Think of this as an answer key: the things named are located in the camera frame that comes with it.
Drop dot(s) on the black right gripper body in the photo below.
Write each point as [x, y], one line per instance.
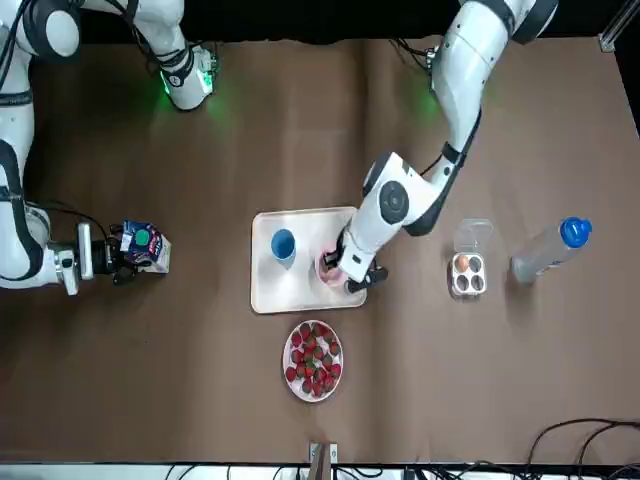
[105, 257]

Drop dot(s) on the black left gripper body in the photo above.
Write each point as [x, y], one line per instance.
[342, 242]

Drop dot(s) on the blue white milk carton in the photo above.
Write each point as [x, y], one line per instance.
[150, 250]

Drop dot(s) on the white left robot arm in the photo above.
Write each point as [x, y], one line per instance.
[465, 75]

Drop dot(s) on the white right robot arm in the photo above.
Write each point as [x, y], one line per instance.
[15, 150]

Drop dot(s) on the blue cup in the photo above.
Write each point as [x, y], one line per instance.
[284, 260]

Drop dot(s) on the white rectangular tray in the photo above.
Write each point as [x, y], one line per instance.
[280, 295]

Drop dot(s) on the brown egg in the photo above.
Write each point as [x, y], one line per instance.
[462, 261]

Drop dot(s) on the clear plastic egg box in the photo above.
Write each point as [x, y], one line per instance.
[475, 235]

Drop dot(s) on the red strawberry pile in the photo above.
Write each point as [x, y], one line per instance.
[312, 360]

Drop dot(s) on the white round plate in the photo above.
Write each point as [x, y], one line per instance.
[299, 390]

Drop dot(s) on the clear bottle blue cap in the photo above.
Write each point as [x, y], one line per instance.
[540, 255]

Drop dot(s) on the aluminium post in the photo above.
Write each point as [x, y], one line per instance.
[322, 462]

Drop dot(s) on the aluminium frame rail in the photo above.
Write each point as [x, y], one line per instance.
[617, 22]

